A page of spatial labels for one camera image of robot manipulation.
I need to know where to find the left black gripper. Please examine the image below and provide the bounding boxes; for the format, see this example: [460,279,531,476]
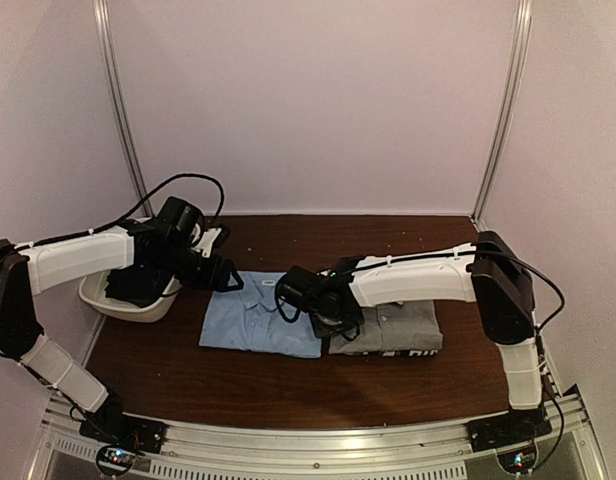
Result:
[152,239,243,292]

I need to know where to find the light blue shirt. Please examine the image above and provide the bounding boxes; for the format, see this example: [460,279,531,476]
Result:
[199,271,322,359]

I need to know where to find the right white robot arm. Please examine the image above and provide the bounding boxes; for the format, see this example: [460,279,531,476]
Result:
[273,231,542,442]

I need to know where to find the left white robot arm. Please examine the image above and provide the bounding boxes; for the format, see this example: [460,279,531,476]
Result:
[0,197,244,444]

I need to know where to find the black shirt in basket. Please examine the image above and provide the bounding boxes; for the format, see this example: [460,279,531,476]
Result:
[105,265,173,308]

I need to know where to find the white plastic basket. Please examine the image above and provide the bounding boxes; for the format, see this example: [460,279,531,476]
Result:
[78,271,182,323]

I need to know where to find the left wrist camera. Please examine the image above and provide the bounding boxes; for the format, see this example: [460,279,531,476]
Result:
[192,224,231,258]

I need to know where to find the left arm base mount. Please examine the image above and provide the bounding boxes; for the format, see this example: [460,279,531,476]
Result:
[79,396,167,454]

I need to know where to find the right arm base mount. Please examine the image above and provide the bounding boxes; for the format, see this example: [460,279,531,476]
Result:
[467,407,552,452]

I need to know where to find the front aluminium rail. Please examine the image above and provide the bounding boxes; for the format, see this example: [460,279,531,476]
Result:
[23,395,610,479]

